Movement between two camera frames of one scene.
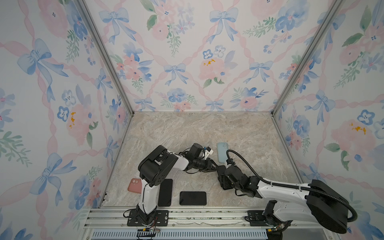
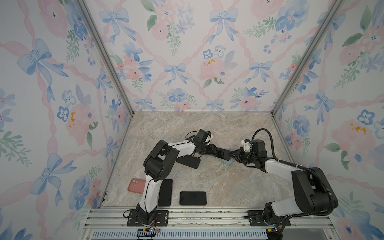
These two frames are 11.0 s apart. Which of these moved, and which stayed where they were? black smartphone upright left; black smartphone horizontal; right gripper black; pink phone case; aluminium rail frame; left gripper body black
Moved: right gripper black; left gripper body black
Stayed: black smartphone upright left; pink phone case; aluminium rail frame; black smartphone horizontal
